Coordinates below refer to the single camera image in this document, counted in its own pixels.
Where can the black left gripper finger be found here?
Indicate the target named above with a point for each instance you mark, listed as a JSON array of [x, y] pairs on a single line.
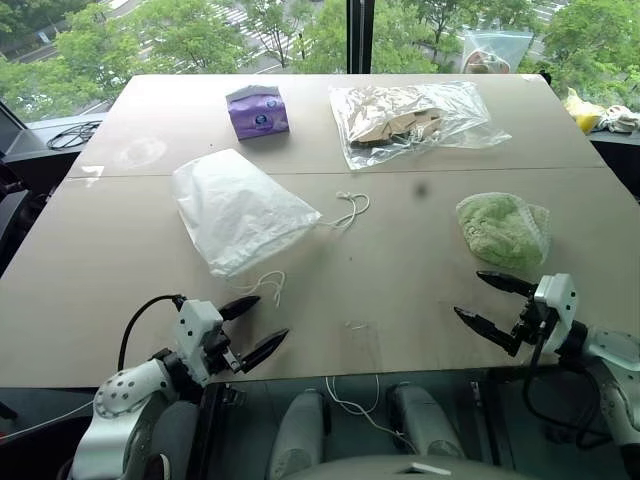
[[265, 346], [240, 306]]

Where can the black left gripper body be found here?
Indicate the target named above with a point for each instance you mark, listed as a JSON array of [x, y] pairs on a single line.
[[220, 350]]

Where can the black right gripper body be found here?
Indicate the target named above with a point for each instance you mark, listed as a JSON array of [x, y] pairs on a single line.
[[534, 322]]

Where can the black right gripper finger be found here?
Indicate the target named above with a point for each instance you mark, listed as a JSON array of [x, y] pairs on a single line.
[[492, 329], [507, 282]]

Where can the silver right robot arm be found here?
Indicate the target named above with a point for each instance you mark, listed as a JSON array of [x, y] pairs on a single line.
[[616, 346]]

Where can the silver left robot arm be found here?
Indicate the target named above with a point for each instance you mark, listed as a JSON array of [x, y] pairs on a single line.
[[127, 395]]

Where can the green cloth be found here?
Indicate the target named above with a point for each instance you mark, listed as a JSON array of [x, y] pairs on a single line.
[[505, 230]]

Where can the clear plastic bag brown contents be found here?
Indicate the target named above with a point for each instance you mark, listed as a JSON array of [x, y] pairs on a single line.
[[400, 120]]

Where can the white cloth rag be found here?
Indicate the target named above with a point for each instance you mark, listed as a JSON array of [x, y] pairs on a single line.
[[620, 119]]

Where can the clear zip bag blue seal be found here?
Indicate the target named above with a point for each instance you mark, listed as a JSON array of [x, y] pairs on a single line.
[[492, 50]]

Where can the grey rounded robot leg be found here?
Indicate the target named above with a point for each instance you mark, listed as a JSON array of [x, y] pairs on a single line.
[[425, 425], [300, 435]]

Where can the yellow and white cloths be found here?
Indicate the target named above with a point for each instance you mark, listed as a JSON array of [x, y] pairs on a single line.
[[582, 112]]

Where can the purple tissue pack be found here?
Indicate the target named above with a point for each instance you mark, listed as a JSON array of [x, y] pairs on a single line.
[[257, 117]]

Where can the black chair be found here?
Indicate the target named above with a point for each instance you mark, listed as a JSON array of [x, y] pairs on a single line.
[[17, 165]]

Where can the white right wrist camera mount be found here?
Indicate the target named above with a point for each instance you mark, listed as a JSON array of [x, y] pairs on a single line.
[[559, 291]]

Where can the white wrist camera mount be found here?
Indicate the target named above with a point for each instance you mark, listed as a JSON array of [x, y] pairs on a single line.
[[559, 291], [192, 320]]

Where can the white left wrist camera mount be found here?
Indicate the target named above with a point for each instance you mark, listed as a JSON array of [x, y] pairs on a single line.
[[192, 320]]

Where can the dark window frame post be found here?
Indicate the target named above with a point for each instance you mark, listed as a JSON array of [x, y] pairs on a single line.
[[361, 35]]

